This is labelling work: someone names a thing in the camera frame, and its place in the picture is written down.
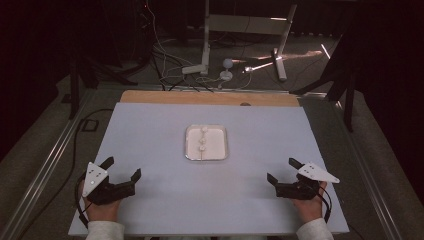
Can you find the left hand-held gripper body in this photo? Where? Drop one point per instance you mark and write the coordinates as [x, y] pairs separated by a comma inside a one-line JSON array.
[[110, 191]]

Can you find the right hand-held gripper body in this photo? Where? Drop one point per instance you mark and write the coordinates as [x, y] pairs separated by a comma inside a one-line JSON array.
[[296, 191]]

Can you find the person's left hand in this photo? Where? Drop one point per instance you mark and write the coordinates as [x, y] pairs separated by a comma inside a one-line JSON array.
[[103, 211]]

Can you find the person's right hand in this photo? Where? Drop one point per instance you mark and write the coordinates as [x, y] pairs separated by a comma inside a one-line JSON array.
[[310, 209]]

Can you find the square metal tray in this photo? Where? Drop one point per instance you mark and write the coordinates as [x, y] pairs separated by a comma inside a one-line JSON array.
[[216, 143]]

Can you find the white table board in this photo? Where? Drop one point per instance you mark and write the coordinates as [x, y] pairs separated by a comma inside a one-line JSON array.
[[206, 193]]

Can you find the wooden skewer with white pieces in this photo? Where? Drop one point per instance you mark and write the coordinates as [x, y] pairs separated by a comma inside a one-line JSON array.
[[202, 140]]

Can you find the black tripod stand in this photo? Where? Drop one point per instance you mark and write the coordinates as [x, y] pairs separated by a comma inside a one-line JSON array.
[[348, 100], [74, 86]]

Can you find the white round device on base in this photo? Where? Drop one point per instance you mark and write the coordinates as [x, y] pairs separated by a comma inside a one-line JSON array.
[[226, 75]]

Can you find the white power strip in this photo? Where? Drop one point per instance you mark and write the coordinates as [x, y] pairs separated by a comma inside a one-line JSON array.
[[193, 69]]

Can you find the black square floor frame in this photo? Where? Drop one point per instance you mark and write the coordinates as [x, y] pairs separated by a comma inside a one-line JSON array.
[[82, 125]]

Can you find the metal floor rail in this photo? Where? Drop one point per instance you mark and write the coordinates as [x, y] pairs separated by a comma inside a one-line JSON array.
[[366, 173], [43, 170]]

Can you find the white metal stand frame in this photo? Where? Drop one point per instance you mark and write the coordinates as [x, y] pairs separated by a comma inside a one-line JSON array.
[[246, 24]]

